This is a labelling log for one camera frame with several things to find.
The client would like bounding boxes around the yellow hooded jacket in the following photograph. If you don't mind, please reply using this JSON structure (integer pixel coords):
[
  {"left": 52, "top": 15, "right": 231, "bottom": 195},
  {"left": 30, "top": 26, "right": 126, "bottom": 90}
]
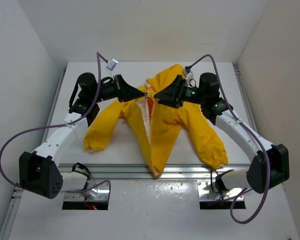
[{"left": 84, "top": 64, "right": 229, "bottom": 177}]

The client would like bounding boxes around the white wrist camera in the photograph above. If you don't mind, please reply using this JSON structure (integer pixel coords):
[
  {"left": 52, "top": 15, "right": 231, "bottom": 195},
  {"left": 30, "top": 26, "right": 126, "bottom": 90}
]
[
  {"left": 182, "top": 66, "right": 194, "bottom": 81},
  {"left": 106, "top": 58, "right": 119, "bottom": 72}
]

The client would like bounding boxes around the purple cable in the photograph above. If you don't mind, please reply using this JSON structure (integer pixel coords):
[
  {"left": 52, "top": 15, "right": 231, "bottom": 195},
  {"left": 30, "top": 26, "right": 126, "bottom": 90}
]
[
  {"left": 184, "top": 54, "right": 272, "bottom": 224},
  {"left": 0, "top": 51, "right": 112, "bottom": 194}
]

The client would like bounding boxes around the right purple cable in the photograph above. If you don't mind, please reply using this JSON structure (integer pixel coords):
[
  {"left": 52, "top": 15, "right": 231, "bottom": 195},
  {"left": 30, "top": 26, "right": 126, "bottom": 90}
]
[{"left": 184, "top": 54, "right": 272, "bottom": 224}]

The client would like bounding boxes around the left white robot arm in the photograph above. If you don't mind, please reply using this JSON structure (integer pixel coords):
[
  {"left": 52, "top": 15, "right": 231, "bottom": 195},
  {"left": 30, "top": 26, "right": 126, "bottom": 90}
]
[{"left": 19, "top": 72, "right": 145, "bottom": 199}]

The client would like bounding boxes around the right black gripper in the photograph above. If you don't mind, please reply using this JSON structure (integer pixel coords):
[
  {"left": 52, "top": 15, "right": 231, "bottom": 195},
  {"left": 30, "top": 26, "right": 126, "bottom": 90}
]
[{"left": 154, "top": 75, "right": 206, "bottom": 109}]

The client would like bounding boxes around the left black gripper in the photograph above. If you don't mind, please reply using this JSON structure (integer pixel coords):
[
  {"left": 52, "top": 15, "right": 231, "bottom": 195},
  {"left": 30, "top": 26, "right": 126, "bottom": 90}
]
[{"left": 90, "top": 73, "right": 144, "bottom": 103}]

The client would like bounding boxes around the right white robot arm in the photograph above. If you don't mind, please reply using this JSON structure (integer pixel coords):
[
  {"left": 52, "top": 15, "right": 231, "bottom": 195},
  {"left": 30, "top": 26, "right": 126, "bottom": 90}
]
[{"left": 154, "top": 72, "right": 290, "bottom": 194}]

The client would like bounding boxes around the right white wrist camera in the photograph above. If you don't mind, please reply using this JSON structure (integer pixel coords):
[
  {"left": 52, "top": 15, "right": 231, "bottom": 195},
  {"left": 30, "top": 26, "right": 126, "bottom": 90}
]
[{"left": 182, "top": 66, "right": 194, "bottom": 81}]

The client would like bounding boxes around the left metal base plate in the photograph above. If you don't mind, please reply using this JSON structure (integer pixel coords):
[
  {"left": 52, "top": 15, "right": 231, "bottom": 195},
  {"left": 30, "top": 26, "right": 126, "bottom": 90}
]
[{"left": 64, "top": 180, "right": 111, "bottom": 203}]

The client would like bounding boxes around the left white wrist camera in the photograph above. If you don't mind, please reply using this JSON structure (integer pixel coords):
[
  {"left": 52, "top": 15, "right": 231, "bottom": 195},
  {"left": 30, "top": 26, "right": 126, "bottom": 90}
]
[{"left": 106, "top": 58, "right": 119, "bottom": 72}]

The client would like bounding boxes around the aluminium front rail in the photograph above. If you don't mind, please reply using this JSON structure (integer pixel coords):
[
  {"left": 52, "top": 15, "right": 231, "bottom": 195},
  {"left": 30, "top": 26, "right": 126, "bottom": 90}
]
[{"left": 58, "top": 163, "right": 251, "bottom": 180}]

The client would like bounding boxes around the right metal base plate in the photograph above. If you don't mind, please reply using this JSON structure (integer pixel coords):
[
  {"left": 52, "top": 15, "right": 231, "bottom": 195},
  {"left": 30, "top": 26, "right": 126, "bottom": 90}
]
[{"left": 197, "top": 180, "right": 243, "bottom": 203}]

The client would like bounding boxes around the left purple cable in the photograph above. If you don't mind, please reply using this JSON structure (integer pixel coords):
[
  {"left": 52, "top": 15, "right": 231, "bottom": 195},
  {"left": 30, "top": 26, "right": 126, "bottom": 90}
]
[{"left": 0, "top": 51, "right": 112, "bottom": 194}]

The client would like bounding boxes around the metal base plate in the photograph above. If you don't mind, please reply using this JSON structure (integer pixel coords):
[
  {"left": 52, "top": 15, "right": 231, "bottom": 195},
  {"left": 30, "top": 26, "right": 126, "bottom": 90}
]
[
  {"left": 197, "top": 180, "right": 243, "bottom": 203},
  {"left": 64, "top": 180, "right": 111, "bottom": 203}
]

